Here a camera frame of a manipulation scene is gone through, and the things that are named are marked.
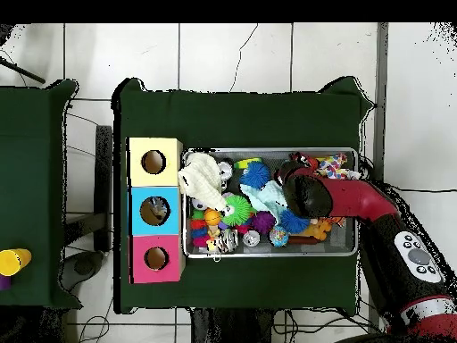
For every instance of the wooden box with three holes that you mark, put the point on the wooden box with three holes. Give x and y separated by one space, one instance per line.
171 153

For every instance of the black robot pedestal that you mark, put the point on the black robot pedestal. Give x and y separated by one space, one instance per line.
235 329

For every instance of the polka dot colourful cloth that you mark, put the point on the polka dot colourful cloth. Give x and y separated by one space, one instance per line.
332 164

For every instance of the green spiky rubber ball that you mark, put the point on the green spiky rubber ball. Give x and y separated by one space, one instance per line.
237 209

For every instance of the small orange basketball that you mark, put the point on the small orange basketball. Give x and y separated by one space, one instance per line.
212 216

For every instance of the clear plastic bottle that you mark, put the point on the clear plastic bottle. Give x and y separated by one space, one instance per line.
160 209

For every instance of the purple object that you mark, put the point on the purple object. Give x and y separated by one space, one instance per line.
3 282

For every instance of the blue spiky rubber ball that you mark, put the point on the blue spiky rubber ball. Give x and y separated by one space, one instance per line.
255 174

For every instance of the grey round floor base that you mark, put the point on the grey round floor base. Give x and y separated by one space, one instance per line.
86 266

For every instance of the yellow plastic cup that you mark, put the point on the yellow plastic cup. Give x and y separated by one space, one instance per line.
13 262

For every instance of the dark green side table cloth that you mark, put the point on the dark green side table cloth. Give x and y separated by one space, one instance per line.
32 179

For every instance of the black upright panel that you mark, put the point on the black upright panel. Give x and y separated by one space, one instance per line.
104 179

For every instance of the cream knitted cloth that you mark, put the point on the cream knitted cloth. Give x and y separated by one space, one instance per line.
201 179

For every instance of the mint green fuzzy cloth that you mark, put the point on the mint green fuzzy cloth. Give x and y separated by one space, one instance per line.
268 196

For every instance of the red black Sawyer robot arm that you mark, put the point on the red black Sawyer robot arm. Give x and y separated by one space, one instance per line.
321 196

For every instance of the crushed silver can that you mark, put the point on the crushed silver can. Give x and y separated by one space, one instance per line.
227 240

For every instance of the small globe ball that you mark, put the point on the small globe ball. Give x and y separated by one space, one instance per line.
279 236

